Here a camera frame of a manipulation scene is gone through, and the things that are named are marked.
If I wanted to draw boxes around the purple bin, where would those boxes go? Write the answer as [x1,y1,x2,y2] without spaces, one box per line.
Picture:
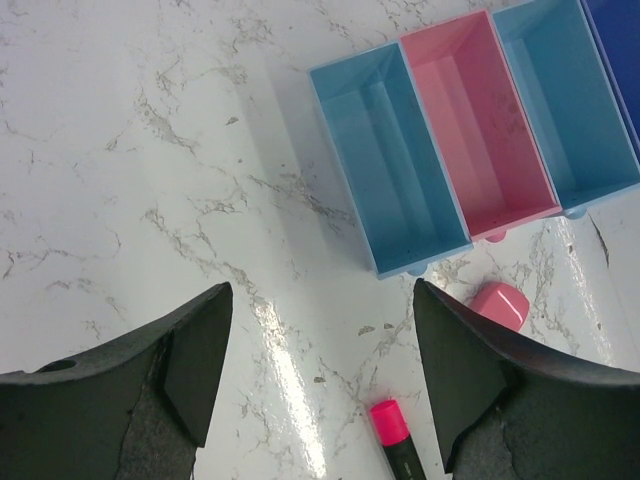
[582,0,639,155]

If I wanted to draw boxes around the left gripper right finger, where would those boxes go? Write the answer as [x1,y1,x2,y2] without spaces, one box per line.
[413,279,639,479]

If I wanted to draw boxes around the light blue bin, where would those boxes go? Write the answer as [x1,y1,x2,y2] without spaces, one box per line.
[309,42,472,279]
[492,1,639,219]

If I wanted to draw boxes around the pink bin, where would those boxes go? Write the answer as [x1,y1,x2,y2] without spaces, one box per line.
[400,10,561,243]

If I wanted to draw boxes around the pink eraser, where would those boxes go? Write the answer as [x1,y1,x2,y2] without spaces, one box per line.
[469,282,530,332]

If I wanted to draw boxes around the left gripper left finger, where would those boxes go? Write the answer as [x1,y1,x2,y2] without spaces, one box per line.
[1,283,233,479]

